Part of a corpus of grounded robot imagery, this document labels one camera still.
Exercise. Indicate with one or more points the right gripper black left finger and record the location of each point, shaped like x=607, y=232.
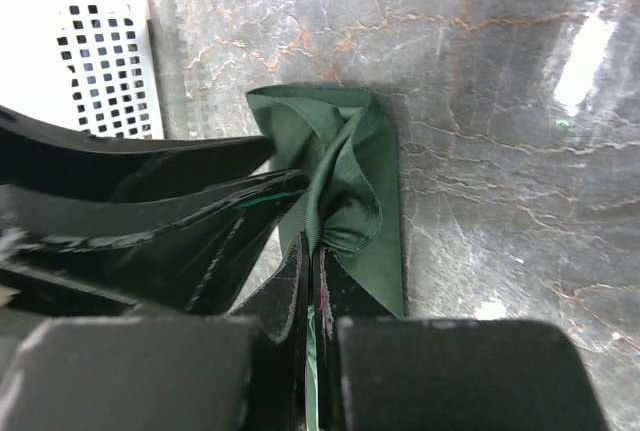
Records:
x=240, y=371

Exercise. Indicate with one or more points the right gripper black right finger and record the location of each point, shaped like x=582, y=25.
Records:
x=379, y=372

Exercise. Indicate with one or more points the dark green cloth napkin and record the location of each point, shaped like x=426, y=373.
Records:
x=341, y=139

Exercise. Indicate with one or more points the white perforated plastic basket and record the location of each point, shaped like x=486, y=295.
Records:
x=84, y=65

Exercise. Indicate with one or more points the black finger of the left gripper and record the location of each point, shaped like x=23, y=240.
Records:
x=61, y=162
x=187, y=254

